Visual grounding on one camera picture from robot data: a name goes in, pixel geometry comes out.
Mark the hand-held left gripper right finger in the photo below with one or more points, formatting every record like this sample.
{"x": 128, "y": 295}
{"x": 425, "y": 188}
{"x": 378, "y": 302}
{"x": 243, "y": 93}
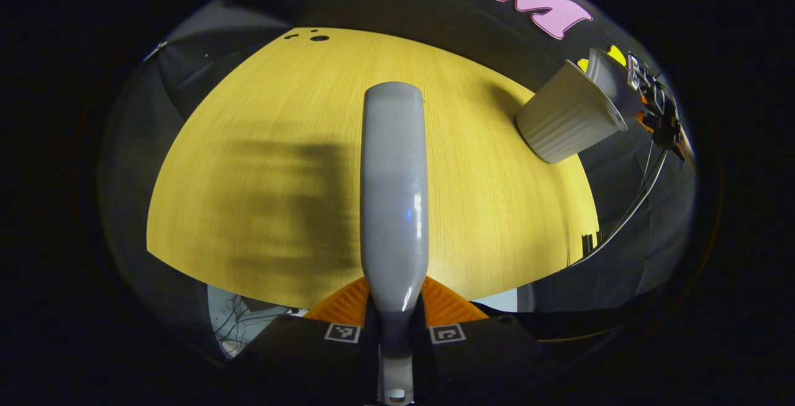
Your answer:
{"x": 484, "y": 362}

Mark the wooden desktop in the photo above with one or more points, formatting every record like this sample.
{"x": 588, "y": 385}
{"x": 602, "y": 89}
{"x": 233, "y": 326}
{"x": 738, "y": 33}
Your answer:
{"x": 217, "y": 114}

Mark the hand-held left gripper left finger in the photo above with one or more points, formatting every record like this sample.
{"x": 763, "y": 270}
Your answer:
{"x": 298, "y": 356}

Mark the black backdrop cloth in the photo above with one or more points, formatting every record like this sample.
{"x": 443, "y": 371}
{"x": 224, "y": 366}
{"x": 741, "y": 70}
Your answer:
{"x": 404, "y": 9}

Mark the small grey broom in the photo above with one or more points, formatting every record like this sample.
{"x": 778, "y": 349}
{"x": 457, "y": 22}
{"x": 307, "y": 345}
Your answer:
{"x": 394, "y": 176}

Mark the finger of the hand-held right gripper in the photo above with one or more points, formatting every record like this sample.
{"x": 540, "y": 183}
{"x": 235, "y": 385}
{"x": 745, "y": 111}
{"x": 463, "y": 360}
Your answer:
{"x": 645, "y": 119}

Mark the white ribbed garbage bin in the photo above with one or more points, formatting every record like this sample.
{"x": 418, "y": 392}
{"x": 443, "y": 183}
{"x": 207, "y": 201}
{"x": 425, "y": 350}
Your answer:
{"x": 559, "y": 123}

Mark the grey dustpan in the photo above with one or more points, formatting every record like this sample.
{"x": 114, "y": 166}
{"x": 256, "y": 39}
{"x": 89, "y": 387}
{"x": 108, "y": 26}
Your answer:
{"x": 612, "y": 80}

